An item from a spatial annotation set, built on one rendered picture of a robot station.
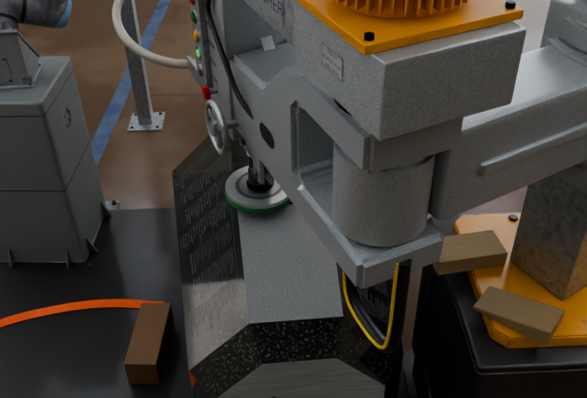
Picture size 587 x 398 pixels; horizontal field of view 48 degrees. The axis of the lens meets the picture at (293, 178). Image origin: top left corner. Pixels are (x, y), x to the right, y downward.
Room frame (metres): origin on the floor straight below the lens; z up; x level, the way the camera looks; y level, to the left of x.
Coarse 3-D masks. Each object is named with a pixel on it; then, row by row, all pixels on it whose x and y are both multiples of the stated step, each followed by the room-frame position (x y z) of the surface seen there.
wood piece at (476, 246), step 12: (444, 240) 1.40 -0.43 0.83; (456, 240) 1.40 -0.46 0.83; (468, 240) 1.40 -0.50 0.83; (480, 240) 1.40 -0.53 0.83; (492, 240) 1.40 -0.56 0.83; (444, 252) 1.35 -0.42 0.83; (456, 252) 1.35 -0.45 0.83; (468, 252) 1.35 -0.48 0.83; (480, 252) 1.35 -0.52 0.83; (492, 252) 1.35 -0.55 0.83; (504, 252) 1.35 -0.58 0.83; (432, 264) 1.35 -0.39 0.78; (444, 264) 1.32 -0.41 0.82; (456, 264) 1.32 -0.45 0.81; (468, 264) 1.33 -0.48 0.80; (480, 264) 1.33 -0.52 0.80; (492, 264) 1.34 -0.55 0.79; (504, 264) 1.35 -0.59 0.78
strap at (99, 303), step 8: (64, 304) 1.93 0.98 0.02; (72, 304) 1.93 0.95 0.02; (80, 304) 1.93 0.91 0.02; (88, 304) 1.93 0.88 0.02; (96, 304) 1.93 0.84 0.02; (104, 304) 1.93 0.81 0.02; (112, 304) 1.93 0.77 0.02; (120, 304) 1.93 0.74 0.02; (128, 304) 1.93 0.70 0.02; (136, 304) 1.93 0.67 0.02; (24, 312) 1.89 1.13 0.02; (32, 312) 1.89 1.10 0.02; (40, 312) 1.89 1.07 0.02; (48, 312) 1.89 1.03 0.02; (56, 312) 1.89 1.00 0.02; (0, 320) 1.85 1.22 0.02; (8, 320) 1.85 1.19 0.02; (16, 320) 1.85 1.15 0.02
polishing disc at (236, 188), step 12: (240, 168) 1.71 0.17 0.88; (228, 180) 1.65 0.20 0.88; (240, 180) 1.65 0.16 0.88; (228, 192) 1.58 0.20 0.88; (240, 192) 1.58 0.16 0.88; (252, 192) 1.58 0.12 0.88; (264, 192) 1.58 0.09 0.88; (276, 192) 1.58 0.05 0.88; (240, 204) 1.53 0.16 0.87; (252, 204) 1.52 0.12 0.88; (264, 204) 1.52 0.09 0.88; (276, 204) 1.53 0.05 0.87
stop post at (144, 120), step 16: (128, 0) 3.37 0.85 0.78; (128, 16) 3.37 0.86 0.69; (128, 32) 3.37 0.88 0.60; (128, 48) 3.37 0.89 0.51; (128, 64) 3.37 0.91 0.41; (144, 64) 3.43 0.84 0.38; (144, 80) 3.37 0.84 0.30; (144, 96) 3.37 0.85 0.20; (144, 112) 3.37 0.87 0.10; (160, 112) 3.51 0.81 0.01; (128, 128) 3.32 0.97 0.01; (144, 128) 3.32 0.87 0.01; (160, 128) 3.32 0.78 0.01
